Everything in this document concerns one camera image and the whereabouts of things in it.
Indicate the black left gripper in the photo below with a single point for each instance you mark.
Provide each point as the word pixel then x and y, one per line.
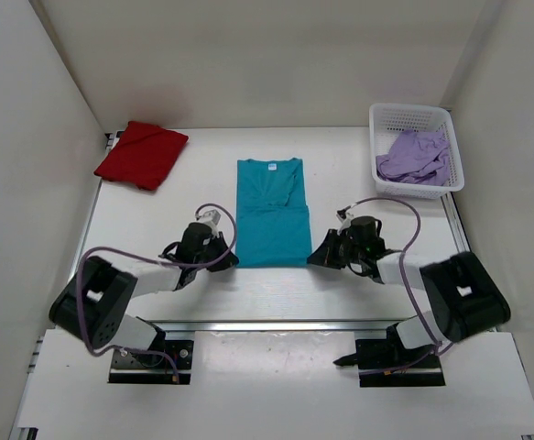
pixel 228 260

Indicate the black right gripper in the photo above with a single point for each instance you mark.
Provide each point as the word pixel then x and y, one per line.
pixel 326 254

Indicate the teal t shirt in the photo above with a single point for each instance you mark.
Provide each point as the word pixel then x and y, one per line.
pixel 272 215

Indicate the red t shirt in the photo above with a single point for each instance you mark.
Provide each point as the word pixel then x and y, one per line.
pixel 143 156

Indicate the purple t shirt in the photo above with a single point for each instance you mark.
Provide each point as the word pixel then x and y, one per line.
pixel 421 158

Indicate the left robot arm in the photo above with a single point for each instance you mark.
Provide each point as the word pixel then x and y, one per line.
pixel 92 306

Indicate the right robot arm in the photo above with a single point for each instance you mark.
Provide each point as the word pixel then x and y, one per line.
pixel 464 300

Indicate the white plastic basket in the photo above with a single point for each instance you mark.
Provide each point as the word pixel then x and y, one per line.
pixel 387 121

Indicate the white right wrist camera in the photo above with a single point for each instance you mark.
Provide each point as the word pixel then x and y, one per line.
pixel 345 218

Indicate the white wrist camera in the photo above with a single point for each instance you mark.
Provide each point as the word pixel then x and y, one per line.
pixel 345 218
pixel 210 217

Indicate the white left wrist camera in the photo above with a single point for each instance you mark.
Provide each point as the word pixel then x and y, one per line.
pixel 210 217

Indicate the aluminium table edge rail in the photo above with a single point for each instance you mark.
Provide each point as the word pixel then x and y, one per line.
pixel 274 325

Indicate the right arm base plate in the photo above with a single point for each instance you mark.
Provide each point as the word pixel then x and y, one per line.
pixel 386 363

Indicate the right side aluminium rail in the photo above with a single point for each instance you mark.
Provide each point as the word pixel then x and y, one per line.
pixel 454 219

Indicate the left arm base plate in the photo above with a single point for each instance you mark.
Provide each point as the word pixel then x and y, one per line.
pixel 155 370

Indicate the left side aluminium rail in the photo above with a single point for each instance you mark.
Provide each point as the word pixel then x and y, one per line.
pixel 55 211

